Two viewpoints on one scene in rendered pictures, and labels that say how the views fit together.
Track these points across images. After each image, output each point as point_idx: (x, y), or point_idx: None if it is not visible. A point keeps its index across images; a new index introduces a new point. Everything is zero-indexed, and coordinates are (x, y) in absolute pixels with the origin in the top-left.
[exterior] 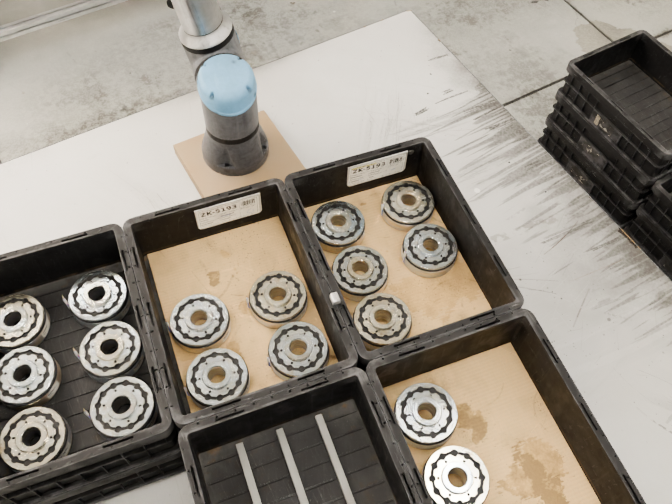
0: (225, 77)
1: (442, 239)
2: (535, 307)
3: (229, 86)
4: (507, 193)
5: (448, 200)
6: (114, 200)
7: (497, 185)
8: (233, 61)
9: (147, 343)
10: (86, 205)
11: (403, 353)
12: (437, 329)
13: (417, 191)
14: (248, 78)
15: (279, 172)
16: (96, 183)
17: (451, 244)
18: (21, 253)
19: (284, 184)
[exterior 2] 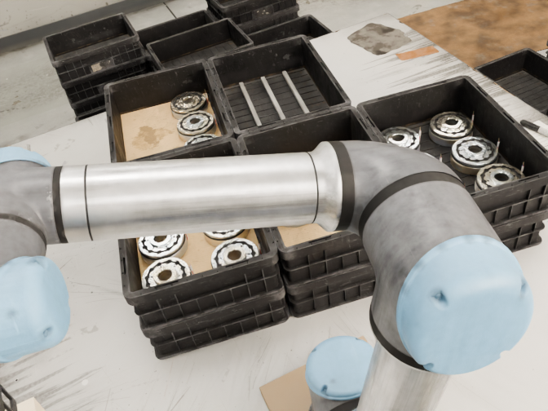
0: (342, 358)
1: (148, 243)
2: (92, 271)
3: (337, 346)
4: (55, 378)
5: (130, 257)
6: (487, 373)
7: (60, 388)
8: (333, 382)
9: (381, 137)
10: (518, 367)
11: (206, 141)
12: (179, 153)
13: (153, 285)
14: (312, 359)
15: (295, 392)
16: (519, 397)
17: (143, 241)
18: (506, 183)
19: (277, 246)
